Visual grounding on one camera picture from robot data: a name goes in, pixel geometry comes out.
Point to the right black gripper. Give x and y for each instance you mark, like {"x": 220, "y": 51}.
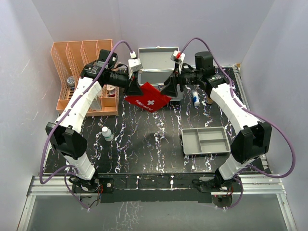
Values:
{"x": 170, "y": 89}

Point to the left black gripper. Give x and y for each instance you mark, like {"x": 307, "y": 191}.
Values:
{"x": 134, "y": 88}

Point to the red first aid pouch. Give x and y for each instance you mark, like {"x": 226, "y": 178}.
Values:
{"x": 152, "y": 99}

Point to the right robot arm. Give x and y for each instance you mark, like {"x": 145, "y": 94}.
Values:
{"x": 252, "y": 136}

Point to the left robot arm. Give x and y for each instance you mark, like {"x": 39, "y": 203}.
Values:
{"x": 65, "y": 133}

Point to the silver metal medicine case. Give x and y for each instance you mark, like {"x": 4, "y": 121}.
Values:
{"x": 157, "y": 65}

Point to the white oval card package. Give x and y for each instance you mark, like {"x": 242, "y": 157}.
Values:
{"x": 111, "y": 90}

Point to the white blue tube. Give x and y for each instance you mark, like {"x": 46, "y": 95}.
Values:
{"x": 195, "y": 98}

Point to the brown bottle orange cap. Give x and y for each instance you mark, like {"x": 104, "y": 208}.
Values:
{"x": 209, "y": 100}

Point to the grey stationery box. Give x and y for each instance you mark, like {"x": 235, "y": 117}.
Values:
{"x": 96, "y": 104}

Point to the clear bottle white cap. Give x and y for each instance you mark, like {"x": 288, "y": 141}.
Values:
{"x": 108, "y": 135}

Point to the round blue white tin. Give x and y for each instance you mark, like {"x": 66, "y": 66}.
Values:
{"x": 71, "y": 81}

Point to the grey plastic tray insert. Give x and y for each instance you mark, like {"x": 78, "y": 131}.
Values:
{"x": 205, "y": 141}

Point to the orange plastic file organizer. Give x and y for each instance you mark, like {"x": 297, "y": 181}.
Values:
{"x": 69, "y": 58}

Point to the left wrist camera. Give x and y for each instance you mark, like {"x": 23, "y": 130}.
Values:
{"x": 134, "y": 64}

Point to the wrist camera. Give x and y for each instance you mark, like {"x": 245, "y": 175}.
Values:
{"x": 178, "y": 57}
{"x": 134, "y": 64}

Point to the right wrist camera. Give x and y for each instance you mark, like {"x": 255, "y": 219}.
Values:
{"x": 178, "y": 57}

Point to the aluminium frame rail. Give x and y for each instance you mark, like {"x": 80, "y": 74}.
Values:
{"x": 158, "y": 203}

